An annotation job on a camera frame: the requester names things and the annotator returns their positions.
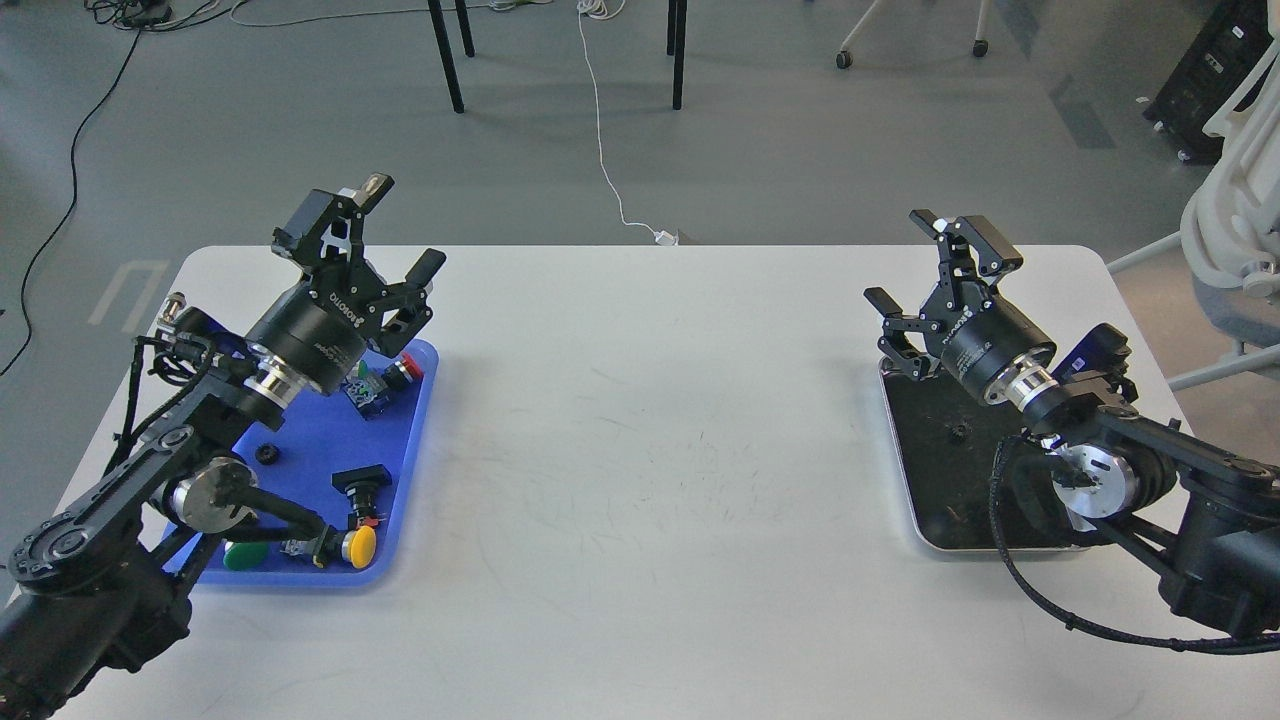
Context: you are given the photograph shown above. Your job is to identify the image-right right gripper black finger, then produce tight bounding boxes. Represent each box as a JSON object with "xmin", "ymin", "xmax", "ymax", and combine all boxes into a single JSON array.
[{"xmin": 910, "ymin": 209, "xmax": 1024, "ymax": 311}]

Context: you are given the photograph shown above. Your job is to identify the image-right left gripper black finger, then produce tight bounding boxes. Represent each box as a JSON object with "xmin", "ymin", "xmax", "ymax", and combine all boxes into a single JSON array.
[{"xmin": 864, "ymin": 287, "xmax": 951, "ymax": 380}]

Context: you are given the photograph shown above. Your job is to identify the black Robotiq gripper body image-left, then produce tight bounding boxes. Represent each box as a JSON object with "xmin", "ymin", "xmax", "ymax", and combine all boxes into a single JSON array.
[{"xmin": 244, "ymin": 263, "xmax": 396, "ymax": 395}]

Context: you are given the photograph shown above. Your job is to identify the black Robotiq gripper body image-right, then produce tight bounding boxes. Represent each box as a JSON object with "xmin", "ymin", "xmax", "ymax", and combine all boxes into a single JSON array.
[{"xmin": 925, "ymin": 290, "xmax": 1057, "ymax": 405}]

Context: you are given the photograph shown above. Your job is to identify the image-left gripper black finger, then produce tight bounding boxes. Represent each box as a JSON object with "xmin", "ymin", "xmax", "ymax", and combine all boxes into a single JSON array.
[
  {"xmin": 375, "ymin": 249, "xmax": 447, "ymax": 357},
  {"xmin": 271, "ymin": 173, "xmax": 394, "ymax": 286}
]

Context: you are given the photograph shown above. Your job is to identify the silver metal tray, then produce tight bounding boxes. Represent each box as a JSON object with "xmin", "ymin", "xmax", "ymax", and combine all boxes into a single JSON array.
[{"xmin": 878, "ymin": 359, "xmax": 1080, "ymax": 553}]

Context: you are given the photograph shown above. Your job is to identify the blue plastic tray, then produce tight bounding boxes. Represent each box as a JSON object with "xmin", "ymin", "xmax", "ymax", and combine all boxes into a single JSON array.
[{"xmin": 198, "ymin": 340, "xmax": 439, "ymax": 589}]

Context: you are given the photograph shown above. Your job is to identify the white office chair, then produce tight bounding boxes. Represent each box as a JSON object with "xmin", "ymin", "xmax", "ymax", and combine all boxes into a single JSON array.
[{"xmin": 1107, "ymin": 42, "xmax": 1279, "ymax": 391}]

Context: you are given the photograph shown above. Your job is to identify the white chair base with casters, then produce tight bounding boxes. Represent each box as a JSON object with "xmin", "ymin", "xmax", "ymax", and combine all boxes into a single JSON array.
[{"xmin": 833, "ymin": 1, "xmax": 995, "ymax": 70}]

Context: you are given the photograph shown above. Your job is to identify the black equipment case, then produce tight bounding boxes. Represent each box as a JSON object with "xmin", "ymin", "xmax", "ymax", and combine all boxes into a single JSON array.
[{"xmin": 1143, "ymin": 1, "xmax": 1272, "ymax": 164}]

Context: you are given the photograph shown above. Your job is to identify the black table legs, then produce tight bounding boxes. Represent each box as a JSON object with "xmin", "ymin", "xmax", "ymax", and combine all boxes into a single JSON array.
[{"xmin": 426, "ymin": 0, "xmax": 689, "ymax": 114}]

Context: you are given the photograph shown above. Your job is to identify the red push button switch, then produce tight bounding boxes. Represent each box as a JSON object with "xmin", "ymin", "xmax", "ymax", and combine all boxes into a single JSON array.
[{"xmin": 381, "ymin": 351, "xmax": 424, "ymax": 393}]

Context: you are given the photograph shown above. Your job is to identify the green white switch block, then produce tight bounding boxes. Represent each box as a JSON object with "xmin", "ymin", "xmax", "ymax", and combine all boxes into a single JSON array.
[{"xmin": 340, "ymin": 360, "xmax": 390, "ymax": 420}]

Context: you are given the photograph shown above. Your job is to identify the black push button switch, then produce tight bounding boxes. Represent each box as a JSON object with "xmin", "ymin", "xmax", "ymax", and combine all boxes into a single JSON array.
[{"xmin": 332, "ymin": 464, "xmax": 390, "ymax": 530}]

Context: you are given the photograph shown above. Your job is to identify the yellow push button switch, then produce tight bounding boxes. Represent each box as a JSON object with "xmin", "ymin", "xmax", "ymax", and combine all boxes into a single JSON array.
[{"xmin": 338, "ymin": 525, "xmax": 378, "ymax": 571}]

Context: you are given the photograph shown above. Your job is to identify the green push button switch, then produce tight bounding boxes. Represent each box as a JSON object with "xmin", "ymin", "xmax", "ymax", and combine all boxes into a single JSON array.
[{"xmin": 221, "ymin": 541, "xmax": 270, "ymax": 571}]

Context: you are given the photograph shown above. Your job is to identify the black cable on floor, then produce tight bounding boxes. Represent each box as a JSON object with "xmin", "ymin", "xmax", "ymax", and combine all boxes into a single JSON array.
[{"xmin": 0, "ymin": 0, "xmax": 236, "ymax": 379}]

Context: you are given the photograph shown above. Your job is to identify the white cable on floor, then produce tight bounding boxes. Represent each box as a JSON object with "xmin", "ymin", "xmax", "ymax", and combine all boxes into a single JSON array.
[{"xmin": 577, "ymin": 0, "xmax": 681, "ymax": 247}]

